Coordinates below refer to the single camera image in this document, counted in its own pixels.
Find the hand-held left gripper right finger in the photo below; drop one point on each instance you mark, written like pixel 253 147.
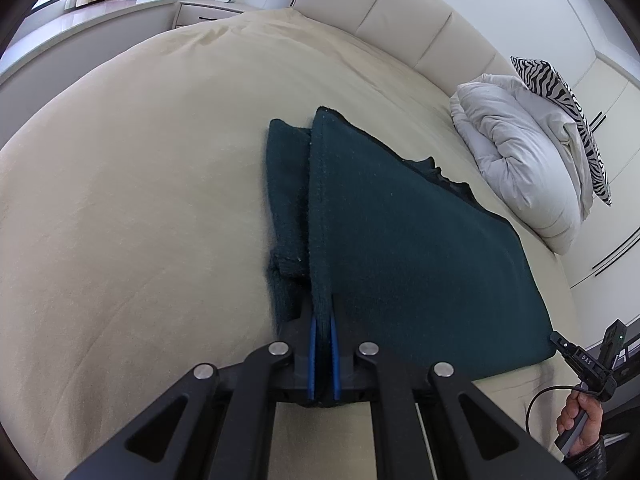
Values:
pixel 336 365

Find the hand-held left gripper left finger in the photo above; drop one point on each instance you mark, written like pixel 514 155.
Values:
pixel 312 360

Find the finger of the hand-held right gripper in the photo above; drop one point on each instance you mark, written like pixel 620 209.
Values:
pixel 562 344

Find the dark green sweater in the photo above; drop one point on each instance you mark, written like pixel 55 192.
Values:
pixel 425 260

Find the person's right forearm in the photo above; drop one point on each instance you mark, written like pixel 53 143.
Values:
pixel 592 462

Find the person's right hand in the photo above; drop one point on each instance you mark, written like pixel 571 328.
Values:
pixel 590 425

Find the white folded duvet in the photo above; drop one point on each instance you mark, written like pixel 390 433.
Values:
pixel 520 160

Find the zebra print pillow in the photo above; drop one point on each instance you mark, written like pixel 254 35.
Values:
pixel 575 110

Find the bed with beige sheet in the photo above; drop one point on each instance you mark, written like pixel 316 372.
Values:
pixel 150 185

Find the white wardrobe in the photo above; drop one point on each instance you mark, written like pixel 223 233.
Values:
pixel 610 35

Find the cream padded headboard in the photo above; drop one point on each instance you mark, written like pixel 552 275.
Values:
pixel 400 15

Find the white nightstand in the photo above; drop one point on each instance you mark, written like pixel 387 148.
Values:
pixel 210 14

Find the white window ledge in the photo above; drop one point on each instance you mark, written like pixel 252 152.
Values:
pixel 90 25

